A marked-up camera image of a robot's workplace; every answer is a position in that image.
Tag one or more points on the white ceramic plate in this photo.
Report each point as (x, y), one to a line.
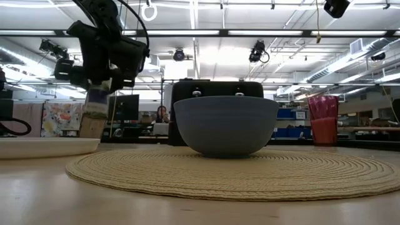
(47, 147)

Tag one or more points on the silver ventilation duct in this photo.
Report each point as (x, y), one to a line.
(31, 59)
(337, 67)

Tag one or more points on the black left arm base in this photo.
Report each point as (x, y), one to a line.
(5, 104)

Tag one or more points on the blue storage bin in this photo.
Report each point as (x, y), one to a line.
(285, 113)
(289, 132)

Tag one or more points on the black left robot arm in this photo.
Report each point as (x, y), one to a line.
(100, 12)

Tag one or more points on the floral patterned cloth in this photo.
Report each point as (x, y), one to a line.
(59, 118)

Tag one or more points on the person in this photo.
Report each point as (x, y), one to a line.
(162, 114)

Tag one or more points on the round woven straw placemat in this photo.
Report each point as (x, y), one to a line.
(250, 178)

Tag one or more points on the cardboard box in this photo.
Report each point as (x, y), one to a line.
(146, 118)

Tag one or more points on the black computer monitor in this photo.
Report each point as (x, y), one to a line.
(125, 107)

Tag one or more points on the grey ceramic bowl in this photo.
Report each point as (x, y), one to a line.
(225, 125)

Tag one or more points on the black overhead light bar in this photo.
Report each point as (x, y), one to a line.
(223, 32)

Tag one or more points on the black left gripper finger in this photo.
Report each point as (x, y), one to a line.
(64, 68)
(122, 82)

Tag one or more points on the red translucent plastic cup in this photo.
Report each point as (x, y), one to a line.
(323, 125)

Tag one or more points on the wooden workbench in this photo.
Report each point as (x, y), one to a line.
(368, 128)

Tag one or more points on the Panda Puffs cereal box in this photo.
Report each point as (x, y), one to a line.
(93, 125)

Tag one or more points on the black four-slot toaster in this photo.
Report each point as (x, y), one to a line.
(187, 89)

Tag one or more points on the black ceiling spotlight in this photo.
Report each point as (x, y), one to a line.
(179, 55)
(61, 53)
(378, 56)
(46, 45)
(257, 51)

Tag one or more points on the pink fabric panel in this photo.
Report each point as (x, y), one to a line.
(28, 118)

